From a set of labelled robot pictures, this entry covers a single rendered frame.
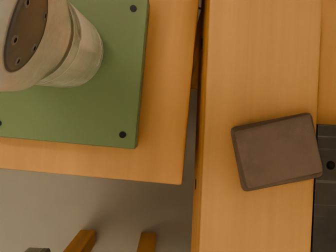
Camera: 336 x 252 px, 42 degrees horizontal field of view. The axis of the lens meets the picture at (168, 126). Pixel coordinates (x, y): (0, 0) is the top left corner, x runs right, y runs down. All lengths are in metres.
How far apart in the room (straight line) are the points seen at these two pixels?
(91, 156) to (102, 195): 0.88
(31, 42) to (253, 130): 0.31
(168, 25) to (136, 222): 0.97
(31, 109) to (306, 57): 0.35
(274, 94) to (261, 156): 0.08
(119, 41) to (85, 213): 1.00
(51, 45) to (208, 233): 0.32
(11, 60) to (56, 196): 1.25
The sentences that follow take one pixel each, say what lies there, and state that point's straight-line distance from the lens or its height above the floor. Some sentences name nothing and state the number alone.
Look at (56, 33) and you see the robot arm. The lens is 0.34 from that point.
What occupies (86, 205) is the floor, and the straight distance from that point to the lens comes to 1.49.
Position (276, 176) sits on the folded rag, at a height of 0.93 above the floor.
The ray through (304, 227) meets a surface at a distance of 0.58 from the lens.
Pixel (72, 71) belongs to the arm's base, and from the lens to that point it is 0.44.
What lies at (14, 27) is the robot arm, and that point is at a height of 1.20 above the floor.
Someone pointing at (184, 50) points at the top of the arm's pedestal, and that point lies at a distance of 0.60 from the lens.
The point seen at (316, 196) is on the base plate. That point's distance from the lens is 0.58.
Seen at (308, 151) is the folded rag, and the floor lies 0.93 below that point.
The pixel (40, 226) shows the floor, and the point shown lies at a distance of 1.54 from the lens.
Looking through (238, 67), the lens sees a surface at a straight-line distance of 0.55.
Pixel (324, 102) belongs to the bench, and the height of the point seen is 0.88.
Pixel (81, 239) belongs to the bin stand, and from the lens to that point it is 1.39.
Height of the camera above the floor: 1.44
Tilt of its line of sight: 89 degrees down
